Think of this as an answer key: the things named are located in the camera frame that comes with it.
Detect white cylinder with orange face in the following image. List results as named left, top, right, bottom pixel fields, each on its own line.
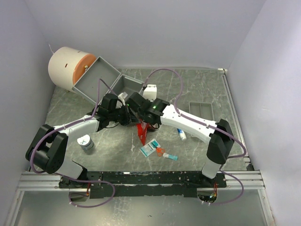
left=48, top=47, right=96, bottom=92

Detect teal wipe sachet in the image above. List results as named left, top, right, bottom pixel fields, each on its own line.
left=140, top=139, right=161, bottom=158

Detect aluminium frame rail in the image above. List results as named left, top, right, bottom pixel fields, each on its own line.
left=17, top=171, right=265, bottom=191

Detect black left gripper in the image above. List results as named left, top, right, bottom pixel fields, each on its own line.
left=109, top=104, right=142, bottom=126

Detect brown medicine bottle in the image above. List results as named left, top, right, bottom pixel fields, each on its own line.
left=147, top=124, right=160, bottom=132

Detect teal capped tube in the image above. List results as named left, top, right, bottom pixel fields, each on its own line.
left=163, top=153, right=178, bottom=161

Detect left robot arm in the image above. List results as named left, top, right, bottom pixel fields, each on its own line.
left=25, top=94, right=131, bottom=188

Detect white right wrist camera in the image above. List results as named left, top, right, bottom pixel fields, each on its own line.
left=143, top=84, right=157, bottom=102

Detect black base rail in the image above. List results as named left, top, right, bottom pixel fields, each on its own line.
left=58, top=170, right=228, bottom=200

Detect white round jar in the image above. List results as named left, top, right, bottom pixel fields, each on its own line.
left=77, top=135, right=94, bottom=151

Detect grey divided tray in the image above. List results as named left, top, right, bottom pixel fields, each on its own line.
left=189, top=102, right=214, bottom=120

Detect grey metal case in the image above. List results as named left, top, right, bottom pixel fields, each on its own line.
left=72, top=57, right=143, bottom=104

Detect small red scissors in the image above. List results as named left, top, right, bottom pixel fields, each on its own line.
left=156, top=147, right=166, bottom=157

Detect red first aid pouch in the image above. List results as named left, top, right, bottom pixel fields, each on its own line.
left=136, top=120, right=150, bottom=145

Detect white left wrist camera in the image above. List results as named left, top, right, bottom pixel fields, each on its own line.
left=118, top=92, right=128, bottom=102

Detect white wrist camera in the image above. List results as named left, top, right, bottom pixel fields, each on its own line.
left=143, top=84, right=157, bottom=102
left=118, top=92, right=128, bottom=102

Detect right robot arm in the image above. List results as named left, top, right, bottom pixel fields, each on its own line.
left=126, top=92, right=234, bottom=187

